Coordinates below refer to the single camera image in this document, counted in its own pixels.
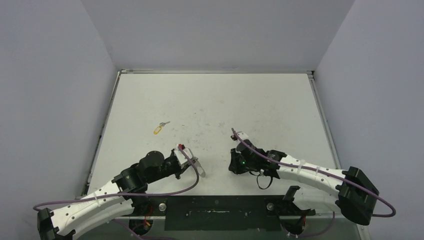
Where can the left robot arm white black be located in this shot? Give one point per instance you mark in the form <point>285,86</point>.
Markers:
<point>125,194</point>

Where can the yellow key tag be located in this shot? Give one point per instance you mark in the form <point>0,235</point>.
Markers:
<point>157,130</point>

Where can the silver key with ring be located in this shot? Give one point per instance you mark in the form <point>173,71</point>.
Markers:
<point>162,124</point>

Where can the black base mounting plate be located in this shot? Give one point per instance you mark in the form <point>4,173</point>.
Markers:
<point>220,212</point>

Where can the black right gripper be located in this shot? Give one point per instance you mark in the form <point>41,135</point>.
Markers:
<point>236,162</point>

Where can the silver carabiner keyring with rings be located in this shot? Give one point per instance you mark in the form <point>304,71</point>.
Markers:
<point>199,168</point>

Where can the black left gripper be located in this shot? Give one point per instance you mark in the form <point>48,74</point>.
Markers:
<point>180,170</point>

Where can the aluminium front rail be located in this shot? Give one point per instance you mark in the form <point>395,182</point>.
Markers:
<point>331,215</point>

